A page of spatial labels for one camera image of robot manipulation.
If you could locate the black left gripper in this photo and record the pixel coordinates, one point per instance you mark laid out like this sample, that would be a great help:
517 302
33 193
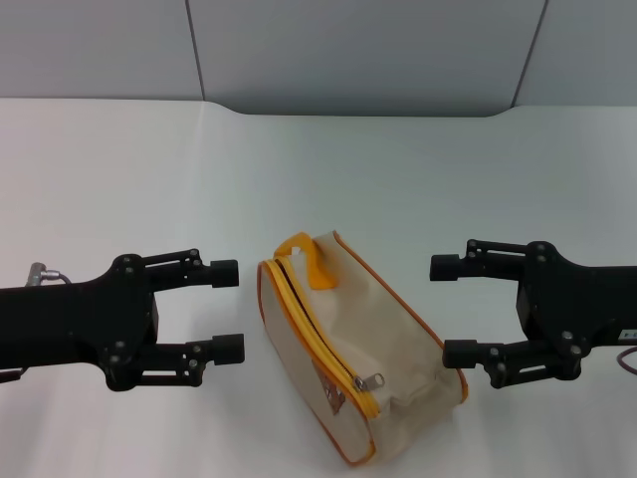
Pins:
74 323

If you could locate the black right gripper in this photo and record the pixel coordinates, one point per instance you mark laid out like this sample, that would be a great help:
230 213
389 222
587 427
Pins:
582 304

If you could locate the beige food bag orange trim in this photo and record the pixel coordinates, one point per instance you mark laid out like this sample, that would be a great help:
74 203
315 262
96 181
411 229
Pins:
358 328

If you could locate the silver zipper pull tab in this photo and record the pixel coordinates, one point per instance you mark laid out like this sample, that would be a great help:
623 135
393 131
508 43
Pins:
370 383

